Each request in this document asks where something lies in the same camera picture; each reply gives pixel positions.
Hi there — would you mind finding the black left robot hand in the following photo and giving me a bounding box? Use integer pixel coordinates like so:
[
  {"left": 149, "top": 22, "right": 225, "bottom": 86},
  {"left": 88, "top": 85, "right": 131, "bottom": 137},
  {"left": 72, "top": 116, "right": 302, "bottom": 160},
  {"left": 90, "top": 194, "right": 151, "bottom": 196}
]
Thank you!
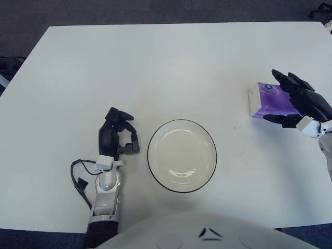
[{"left": 98, "top": 106, "right": 141, "bottom": 159}]

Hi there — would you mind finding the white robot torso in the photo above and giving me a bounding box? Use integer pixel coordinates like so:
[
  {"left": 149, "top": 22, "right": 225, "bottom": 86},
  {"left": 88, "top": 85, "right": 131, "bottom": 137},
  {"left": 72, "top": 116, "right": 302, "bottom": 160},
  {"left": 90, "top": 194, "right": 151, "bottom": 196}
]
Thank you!
[{"left": 100, "top": 211, "right": 320, "bottom": 249}]

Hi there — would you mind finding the white plate black rim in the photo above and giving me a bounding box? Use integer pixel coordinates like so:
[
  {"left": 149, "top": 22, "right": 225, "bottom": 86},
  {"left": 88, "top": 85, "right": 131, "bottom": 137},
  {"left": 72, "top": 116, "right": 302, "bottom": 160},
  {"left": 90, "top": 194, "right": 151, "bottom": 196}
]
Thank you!
[{"left": 147, "top": 119, "right": 217, "bottom": 193}]

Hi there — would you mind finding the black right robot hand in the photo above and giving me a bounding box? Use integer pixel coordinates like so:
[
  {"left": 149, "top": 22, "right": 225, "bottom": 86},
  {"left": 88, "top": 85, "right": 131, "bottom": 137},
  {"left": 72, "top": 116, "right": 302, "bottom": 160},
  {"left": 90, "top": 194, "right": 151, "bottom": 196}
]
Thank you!
[{"left": 263, "top": 68, "right": 332, "bottom": 129}]

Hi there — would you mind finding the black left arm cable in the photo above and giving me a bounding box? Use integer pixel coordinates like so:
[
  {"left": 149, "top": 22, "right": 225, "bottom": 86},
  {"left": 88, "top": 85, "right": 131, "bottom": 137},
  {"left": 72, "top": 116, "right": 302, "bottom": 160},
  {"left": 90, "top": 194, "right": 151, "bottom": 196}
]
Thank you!
[{"left": 70, "top": 160, "right": 101, "bottom": 210}]

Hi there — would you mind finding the black bag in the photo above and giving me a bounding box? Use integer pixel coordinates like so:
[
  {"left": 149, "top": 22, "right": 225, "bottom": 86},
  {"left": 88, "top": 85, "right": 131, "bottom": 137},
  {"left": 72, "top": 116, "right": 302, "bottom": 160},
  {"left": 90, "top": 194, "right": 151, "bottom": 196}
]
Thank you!
[{"left": 0, "top": 56, "right": 26, "bottom": 77}]

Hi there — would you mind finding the purple tissue paper pack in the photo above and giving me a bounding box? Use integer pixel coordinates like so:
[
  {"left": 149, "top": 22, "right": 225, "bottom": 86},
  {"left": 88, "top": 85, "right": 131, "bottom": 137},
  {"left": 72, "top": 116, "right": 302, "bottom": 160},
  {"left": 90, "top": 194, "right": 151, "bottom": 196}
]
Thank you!
[{"left": 247, "top": 81, "right": 303, "bottom": 119}]

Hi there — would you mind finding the black office chair base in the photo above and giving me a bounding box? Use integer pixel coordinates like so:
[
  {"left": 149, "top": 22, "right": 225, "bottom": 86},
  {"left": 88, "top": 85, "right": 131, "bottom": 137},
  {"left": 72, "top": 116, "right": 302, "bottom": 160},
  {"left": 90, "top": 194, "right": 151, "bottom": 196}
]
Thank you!
[{"left": 308, "top": 2, "right": 332, "bottom": 18}]

